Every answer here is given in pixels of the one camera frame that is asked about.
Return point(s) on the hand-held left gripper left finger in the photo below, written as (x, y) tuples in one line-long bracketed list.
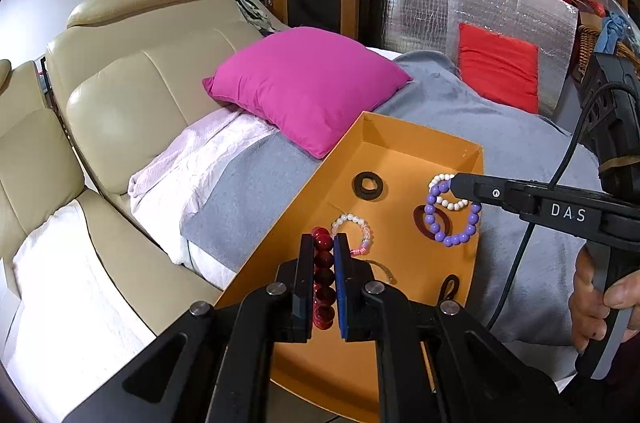
[(304, 283)]

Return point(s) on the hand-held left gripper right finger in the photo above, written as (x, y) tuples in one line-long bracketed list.
[(341, 283)]

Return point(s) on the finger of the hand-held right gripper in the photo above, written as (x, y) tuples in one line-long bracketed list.
[(525, 200)]

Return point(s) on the orange cardboard box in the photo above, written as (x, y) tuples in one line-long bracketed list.
[(390, 153)]

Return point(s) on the person's right hand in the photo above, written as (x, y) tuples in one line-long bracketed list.
[(585, 303)]

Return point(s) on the grey blanket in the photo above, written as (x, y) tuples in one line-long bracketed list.
[(510, 128)]

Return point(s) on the wicker basket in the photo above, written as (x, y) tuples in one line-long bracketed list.
[(627, 50)]

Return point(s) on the blue cloth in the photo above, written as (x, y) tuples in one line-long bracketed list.
[(612, 33)]

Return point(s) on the red cushion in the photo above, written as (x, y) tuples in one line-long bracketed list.
[(497, 68)]

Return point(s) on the pale pink cloth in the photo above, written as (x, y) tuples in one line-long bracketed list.
[(200, 148)]

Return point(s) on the magenta pillow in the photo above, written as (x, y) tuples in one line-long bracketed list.
[(310, 88)]

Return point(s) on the silver foil sheet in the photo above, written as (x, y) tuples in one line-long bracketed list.
[(415, 3)]

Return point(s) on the white sheet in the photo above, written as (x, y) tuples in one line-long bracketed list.
[(65, 303)]

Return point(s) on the beige leather sofa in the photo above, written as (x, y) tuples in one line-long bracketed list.
[(125, 93)]

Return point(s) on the wooden cabinet with glass door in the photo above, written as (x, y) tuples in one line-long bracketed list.
[(315, 3)]

